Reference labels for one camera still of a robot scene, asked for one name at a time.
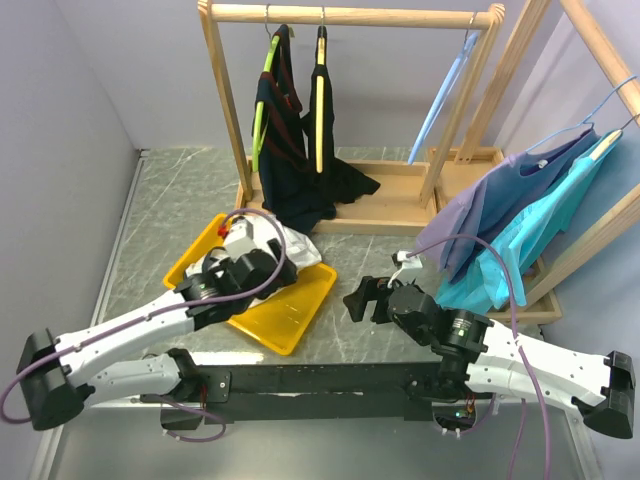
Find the light blue plastic hanger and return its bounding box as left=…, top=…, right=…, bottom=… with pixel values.
left=408, top=33, right=480, bottom=165

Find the green hanger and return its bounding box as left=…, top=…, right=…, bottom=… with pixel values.
left=251, top=35, right=279, bottom=173

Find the navy red striped tank top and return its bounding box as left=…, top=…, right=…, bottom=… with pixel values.
left=256, top=24, right=336, bottom=234

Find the black base bar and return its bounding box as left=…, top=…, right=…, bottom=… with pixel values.
left=139, top=362, right=496, bottom=424

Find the yellow hanger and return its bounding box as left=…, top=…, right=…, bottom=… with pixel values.
left=315, top=26, right=326, bottom=174

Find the turquoise t-shirt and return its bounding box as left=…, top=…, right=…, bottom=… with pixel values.
left=436, top=139, right=609, bottom=314

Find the white tank top navy trim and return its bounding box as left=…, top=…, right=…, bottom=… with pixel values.
left=199, top=215, right=322, bottom=308

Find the purple t-shirt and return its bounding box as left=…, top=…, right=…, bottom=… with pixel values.
left=415, top=130, right=599, bottom=284

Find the wooden hanger right rack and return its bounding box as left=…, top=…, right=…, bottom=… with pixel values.
left=589, top=114, right=640, bottom=162

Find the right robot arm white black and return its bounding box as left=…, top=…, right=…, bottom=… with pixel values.
left=343, top=276, right=636, bottom=439

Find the black tank top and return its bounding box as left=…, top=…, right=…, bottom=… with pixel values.
left=298, top=27, right=381, bottom=221

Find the blue wire hanger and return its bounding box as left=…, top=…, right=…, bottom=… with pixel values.
left=524, top=79, right=639, bottom=154

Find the wooden clothes rack right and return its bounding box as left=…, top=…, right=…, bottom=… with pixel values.
left=417, top=1, right=639, bottom=315

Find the wooden clothes rack centre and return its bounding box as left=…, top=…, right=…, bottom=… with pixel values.
left=198, top=1, right=505, bottom=235

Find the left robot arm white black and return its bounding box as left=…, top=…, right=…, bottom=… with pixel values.
left=17, top=239, right=298, bottom=431

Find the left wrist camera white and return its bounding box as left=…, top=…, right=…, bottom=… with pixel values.
left=218, top=216, right=257, bottom=260

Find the yellow plastic tray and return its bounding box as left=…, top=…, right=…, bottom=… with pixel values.
left=163, top=213, right=337, bottom=356

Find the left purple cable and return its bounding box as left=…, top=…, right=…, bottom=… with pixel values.
left=0, top=208, right=287, bottom=425

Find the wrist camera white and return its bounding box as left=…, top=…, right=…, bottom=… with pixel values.
left=218, top=216, right=257, bottom=260
left=392, top=250, right=423, bottom=274

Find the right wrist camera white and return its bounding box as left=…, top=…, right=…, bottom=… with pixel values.
left=392, top=250, right=423, bottom=274

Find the wooden clothes rack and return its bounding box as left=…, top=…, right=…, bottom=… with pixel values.
left=417, top=1, right=639, bottom=315
left=198, top=1, right=505, bottom=235

